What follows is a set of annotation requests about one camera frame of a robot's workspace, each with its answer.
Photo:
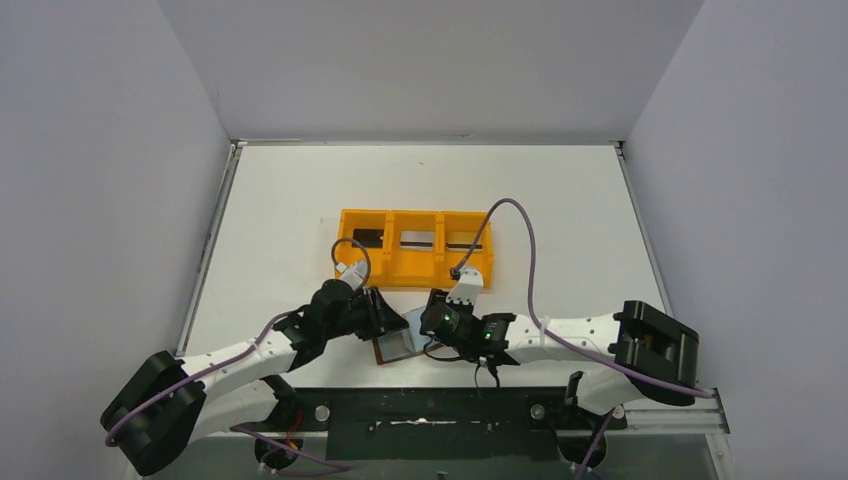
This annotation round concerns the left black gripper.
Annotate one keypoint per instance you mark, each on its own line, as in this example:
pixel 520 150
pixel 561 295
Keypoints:
pixel 382 313

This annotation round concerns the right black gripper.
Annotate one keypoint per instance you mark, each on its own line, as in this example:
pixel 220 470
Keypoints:
pixel 429 316

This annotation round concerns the brown leather card holder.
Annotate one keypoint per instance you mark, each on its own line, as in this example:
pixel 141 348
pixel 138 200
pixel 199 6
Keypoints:
pixel 406 343

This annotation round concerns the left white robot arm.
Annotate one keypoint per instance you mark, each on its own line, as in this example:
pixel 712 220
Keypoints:
pixel 157 413

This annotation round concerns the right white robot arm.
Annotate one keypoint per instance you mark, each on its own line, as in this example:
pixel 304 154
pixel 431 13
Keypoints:
pixel 641 352

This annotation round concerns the black VIP card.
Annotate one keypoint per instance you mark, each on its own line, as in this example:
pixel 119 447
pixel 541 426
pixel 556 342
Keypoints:
pixel 369 238

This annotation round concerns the white magnetic stripe card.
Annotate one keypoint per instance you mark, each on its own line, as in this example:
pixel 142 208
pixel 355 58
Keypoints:
pixel 417 240

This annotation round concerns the middle yellow bin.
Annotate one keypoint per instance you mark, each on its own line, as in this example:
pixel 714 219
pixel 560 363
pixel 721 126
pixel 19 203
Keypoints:
pixel 409 268

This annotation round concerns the yellow bin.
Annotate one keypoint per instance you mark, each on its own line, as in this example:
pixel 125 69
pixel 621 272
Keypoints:
pixel 409 268
pixel 351 219
pixel 483 259

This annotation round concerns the left yellow bin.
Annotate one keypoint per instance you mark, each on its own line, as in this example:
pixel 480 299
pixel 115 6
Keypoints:
pixel 351 219

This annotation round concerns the right yellow bin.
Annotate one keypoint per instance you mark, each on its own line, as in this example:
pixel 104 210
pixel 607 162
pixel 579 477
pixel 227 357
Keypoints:
pixel 483 259

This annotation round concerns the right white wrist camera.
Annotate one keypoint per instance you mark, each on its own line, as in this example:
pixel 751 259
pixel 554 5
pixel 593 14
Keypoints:
pixel 467 288

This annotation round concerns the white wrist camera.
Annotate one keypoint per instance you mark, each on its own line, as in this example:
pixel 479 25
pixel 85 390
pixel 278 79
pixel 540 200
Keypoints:
pixel 467 288
pixel 355 274

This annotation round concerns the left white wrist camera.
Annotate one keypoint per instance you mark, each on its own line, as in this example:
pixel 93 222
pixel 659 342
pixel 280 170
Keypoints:
pixel 355 274

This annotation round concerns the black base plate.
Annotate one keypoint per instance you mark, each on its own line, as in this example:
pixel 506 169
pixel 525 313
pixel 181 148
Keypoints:
pixel 536 423

